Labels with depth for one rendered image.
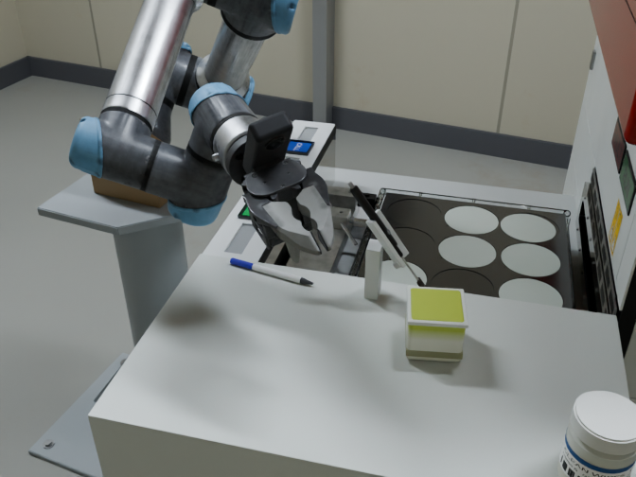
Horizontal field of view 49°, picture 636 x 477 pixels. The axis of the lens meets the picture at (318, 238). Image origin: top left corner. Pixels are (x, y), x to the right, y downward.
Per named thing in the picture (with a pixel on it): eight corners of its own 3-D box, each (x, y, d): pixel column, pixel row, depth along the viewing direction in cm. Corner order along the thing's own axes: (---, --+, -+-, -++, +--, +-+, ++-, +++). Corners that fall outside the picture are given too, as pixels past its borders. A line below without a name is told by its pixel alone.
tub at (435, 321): (458, 327, 97) (464, 288, 93) (463, 365, 90) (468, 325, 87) (403, 324, 97) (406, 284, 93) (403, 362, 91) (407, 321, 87)
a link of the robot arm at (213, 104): (225, 134, 105) (245, 82, 101) (254, 173, 97) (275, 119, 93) (176, 127, 100) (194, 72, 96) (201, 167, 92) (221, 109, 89)
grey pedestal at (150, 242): (28, 453, 199) (-56, 202, 154) (123, 355, 233) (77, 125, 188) (184, 516, 182) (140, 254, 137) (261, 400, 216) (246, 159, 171)
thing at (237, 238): (334, 179, 162) (335, 123, 155) (260, 332, 118) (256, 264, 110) (295, 174, 164) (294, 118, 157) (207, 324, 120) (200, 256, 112)
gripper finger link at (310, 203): (356, 267, 78) (318, 220, 85) (351, 229, 74) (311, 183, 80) (331, 279, 78) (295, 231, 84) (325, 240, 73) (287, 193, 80)
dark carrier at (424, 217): (564, 216, 135) (565, 214, 134) (574, 331, 107) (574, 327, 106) (386, 194, 142) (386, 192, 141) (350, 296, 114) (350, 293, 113)
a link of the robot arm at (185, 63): (120, 94, 158) (139, 39, 160) (179, 114, 161) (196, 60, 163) (120, 79, 147) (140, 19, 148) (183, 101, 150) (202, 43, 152)
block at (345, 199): (359, 201, 142) (359, 187, 141) (355, 209, 140) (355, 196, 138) (320, 196, 144) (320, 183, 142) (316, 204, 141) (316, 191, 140)
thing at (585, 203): (583, 223, 141) (593, 182, 136) (601, 374, 106) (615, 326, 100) (574, 222, 142) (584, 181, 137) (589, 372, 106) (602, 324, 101)
